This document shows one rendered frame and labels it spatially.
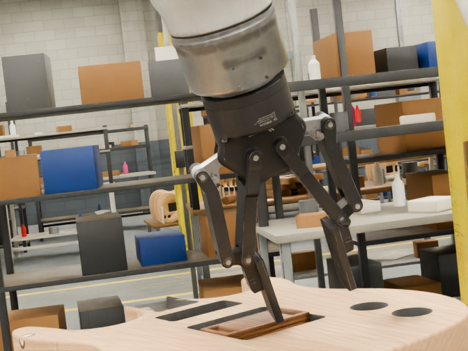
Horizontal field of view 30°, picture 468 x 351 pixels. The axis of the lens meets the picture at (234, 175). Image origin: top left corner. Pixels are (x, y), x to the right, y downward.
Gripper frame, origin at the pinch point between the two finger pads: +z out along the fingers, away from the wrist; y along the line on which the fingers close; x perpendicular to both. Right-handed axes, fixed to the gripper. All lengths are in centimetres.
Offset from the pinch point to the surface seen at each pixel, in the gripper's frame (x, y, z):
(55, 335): 9.9, -24.4, 0.7
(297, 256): 501, 104, 290
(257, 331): -1.5, -6.2, 2.7
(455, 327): -11.6, 8.8, 3.8
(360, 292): 6.5, 6.6, 8.7
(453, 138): 92, 60, 40
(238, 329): -1.1, -7.7, 1.8
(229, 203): 509, 69, 230
